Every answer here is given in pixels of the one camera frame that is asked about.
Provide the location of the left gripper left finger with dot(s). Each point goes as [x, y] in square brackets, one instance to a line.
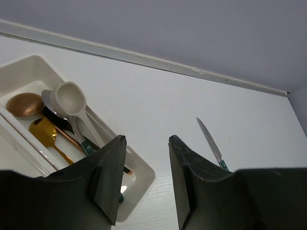
[82, 196]

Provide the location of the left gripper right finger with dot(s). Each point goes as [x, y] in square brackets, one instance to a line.
[210, 198]

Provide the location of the gold spoon teal handle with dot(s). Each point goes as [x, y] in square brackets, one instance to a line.
[46, 133]

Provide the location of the beige plastic spoon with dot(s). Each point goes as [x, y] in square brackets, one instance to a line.
[68, 100]

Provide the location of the copper spoon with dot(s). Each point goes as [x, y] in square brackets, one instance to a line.
[28, 104]

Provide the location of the steel spoon teal handle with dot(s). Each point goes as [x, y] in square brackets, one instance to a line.
[71, 125]

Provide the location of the black spoon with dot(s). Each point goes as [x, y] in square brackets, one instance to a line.
[56, 120]

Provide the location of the white container left compartment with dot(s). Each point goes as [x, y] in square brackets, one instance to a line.
[18, 155]

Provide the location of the white container compartment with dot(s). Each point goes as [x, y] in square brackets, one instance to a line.
[35, 74]
[18, 155]

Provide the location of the white container right compartment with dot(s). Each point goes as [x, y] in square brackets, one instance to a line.
[35, 74]

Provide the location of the steel knife teal handle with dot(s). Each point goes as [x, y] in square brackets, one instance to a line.
[213, 145]

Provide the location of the aluminium rail back edge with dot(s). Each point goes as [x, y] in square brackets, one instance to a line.
[39, 36]

